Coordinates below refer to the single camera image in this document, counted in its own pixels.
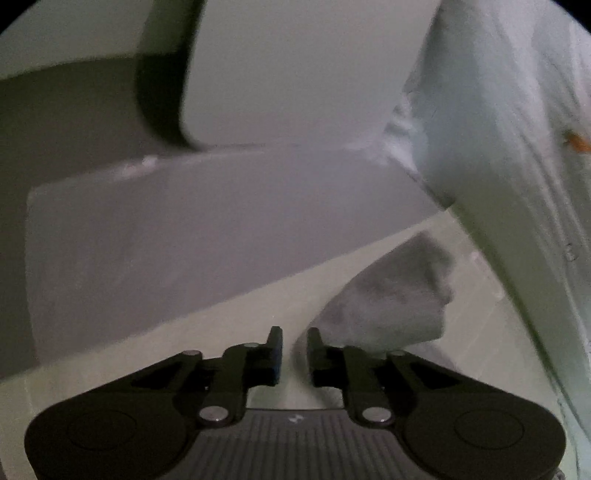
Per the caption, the grey padded bed frame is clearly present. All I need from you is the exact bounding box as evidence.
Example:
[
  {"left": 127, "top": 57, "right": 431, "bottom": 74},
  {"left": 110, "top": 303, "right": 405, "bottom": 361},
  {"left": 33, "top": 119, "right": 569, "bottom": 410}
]
[{"left": 25, "top": 147, "right": 446, "bottom": 372}]

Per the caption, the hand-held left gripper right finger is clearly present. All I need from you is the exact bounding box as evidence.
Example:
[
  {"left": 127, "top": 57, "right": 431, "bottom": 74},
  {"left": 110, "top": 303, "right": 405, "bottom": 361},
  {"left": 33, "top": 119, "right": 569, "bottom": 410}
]
[{"left": 307, "top": 327, "right": 459, "bottom": 426}]

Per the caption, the grey garment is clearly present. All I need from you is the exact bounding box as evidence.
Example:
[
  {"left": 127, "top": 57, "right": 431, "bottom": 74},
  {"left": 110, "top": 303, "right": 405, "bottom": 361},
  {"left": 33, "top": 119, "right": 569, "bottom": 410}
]
[{"left": 313, "top": 232, "right": 457, "bottom": 366}]

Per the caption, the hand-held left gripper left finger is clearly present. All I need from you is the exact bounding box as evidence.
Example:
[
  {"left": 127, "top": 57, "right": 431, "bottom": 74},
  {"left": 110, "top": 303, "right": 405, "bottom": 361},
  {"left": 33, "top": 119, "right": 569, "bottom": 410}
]
[{"left": 131, "top": 326, "right": 284, "bottom": 428}]

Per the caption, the white panel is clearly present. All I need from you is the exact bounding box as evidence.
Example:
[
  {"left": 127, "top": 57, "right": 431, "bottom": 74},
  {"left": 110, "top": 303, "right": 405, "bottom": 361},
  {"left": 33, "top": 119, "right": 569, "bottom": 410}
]
[{"left": 181, "top": 0, "right": 440, "bottom": 152}]

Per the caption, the pale printed quilt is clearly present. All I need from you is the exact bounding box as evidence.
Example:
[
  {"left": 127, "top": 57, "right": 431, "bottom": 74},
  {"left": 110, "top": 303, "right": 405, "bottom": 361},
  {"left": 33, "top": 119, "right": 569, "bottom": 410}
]
[{"left": 382, "top": 0, "right": 591, "bottom": 467}]

